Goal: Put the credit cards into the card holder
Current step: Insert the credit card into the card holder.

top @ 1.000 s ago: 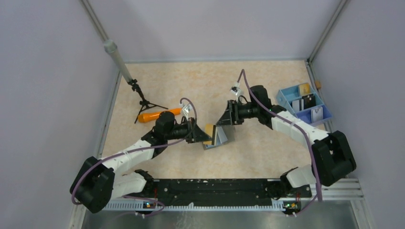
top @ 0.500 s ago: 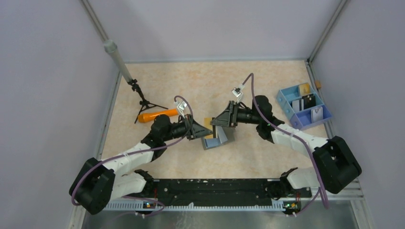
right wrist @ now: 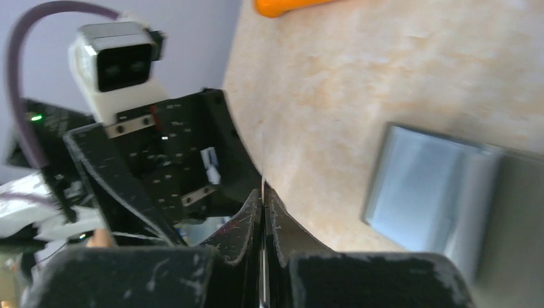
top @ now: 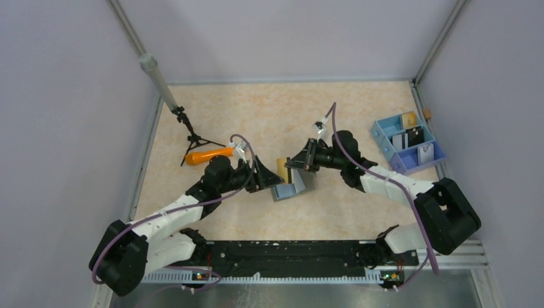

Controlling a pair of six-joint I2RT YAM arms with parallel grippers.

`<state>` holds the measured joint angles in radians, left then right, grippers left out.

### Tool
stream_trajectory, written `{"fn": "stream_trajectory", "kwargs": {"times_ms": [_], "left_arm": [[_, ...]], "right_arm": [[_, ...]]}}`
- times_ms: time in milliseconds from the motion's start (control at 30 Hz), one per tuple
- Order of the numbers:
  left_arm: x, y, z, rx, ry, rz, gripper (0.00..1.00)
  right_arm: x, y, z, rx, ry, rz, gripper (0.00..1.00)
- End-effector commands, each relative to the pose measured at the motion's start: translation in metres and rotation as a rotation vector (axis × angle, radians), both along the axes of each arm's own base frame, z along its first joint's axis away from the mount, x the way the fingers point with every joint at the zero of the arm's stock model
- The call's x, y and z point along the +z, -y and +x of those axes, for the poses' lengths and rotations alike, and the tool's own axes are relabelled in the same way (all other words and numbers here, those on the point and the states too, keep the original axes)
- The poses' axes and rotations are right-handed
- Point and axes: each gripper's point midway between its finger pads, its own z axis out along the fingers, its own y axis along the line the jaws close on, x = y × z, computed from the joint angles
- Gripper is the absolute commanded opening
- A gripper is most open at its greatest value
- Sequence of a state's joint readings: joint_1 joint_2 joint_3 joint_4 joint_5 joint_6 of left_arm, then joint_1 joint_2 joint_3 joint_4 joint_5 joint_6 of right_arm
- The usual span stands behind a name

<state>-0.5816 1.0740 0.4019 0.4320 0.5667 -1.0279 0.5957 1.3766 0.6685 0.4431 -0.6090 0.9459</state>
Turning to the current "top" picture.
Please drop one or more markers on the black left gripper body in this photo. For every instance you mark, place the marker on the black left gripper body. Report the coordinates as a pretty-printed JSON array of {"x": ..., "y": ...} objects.
[{"x": 237, "y": 178}]

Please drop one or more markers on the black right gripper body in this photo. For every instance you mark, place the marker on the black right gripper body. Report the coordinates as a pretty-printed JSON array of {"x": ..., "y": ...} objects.
[{"x": 324, "y": 157}]

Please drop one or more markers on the gold card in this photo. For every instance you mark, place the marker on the gold card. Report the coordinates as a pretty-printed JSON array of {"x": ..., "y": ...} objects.
[
  {"x": 409, "y": 120},
  {"x": 283, "y": 171}
]

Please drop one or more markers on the grey leather card holder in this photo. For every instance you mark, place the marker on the grey leather card holder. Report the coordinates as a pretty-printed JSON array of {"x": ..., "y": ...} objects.
[{"x": 302, "y": 182}]

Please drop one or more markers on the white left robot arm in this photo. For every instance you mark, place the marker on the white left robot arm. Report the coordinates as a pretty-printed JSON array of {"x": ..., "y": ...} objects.
[{"x": 129, "y": 251}]

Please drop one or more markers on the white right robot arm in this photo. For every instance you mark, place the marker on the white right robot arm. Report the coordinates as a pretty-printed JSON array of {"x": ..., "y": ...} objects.
[{"x": 444, "y": 216}]

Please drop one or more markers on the black card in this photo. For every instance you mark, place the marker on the black card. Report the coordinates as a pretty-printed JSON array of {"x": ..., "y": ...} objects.
[{"x": 416, "y": 135}]

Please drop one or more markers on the white patterned card in box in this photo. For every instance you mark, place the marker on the white patterned card in box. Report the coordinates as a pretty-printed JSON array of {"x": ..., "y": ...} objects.
[{"x": 425, "y": 153}]

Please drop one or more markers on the orange toy microphone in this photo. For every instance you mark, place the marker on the orange toy microphone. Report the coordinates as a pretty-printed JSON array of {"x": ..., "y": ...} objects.
[{"x": 196, "y": 158}]

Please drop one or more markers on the blue compartment organizer box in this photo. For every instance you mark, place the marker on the blue compartment organizer box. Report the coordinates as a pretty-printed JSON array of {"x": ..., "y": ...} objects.
[{"x": 405, "y": 161}]

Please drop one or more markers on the black tripod microphone stand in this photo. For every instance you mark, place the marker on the black tripod microphone stand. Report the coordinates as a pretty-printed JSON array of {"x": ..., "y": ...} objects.
[{"x": 149, "y": 65}]

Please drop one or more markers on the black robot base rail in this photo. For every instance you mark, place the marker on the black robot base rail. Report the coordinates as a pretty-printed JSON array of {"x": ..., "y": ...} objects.
[{"x": 295, "y": 259}]

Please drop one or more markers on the small orange wall object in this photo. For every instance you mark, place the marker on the small orange wall object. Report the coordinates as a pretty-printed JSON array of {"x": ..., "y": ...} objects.
[{"x": 427, "y": 113}]

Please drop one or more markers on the white slotted cable duct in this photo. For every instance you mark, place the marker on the white slotted cable duct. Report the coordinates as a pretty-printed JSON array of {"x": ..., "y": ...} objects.
[{"x": 168, "y": 276}]

